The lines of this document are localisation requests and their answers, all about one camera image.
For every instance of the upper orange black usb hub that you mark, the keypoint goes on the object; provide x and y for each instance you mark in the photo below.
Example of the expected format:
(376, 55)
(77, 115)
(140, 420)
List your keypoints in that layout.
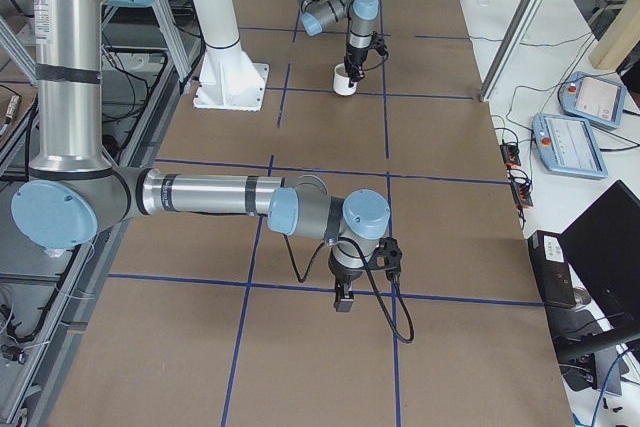
(510, 155)

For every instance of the orange black usb hub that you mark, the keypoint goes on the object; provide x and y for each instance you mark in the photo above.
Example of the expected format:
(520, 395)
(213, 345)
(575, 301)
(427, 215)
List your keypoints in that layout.
(510, 155)
(521, 192)

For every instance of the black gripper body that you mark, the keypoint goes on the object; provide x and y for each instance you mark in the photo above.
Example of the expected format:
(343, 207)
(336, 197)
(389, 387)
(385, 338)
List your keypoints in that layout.
(344, 276)
(356, 57)

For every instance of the black box with label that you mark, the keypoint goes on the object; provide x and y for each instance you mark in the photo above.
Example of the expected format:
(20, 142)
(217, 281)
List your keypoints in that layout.
(551, 270)

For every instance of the black laptop computer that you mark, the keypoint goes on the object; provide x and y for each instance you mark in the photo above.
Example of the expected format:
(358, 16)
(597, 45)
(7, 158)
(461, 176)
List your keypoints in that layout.
(602, 247)

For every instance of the lower orange black usb hub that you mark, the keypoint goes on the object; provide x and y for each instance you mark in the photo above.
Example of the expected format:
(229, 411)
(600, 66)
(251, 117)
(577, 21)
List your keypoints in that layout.
(521, 192)

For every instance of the white smiley face mug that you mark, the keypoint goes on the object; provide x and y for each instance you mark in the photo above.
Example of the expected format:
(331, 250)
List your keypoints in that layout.
(342, 84)

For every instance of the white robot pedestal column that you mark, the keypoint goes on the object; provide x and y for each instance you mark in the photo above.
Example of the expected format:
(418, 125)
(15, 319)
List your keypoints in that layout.
(228, 79)

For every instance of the far blue teach pendant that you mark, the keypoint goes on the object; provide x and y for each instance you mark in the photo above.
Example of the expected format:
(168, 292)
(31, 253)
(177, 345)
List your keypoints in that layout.
(591, 97)

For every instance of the aluminium frame post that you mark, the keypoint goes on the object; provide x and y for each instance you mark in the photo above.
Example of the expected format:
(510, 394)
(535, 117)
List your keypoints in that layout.
(520, 22)

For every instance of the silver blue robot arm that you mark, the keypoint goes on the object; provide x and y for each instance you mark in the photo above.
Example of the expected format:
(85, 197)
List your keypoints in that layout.
(74, 192)
(361, 15)

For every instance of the blue teach pendant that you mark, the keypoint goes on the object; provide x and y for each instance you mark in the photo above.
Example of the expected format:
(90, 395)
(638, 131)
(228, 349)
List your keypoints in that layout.
(591, 97)
(567, 146)

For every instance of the near blue teach pendant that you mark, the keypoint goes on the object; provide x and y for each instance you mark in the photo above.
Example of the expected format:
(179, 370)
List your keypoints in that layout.
(567, 146)

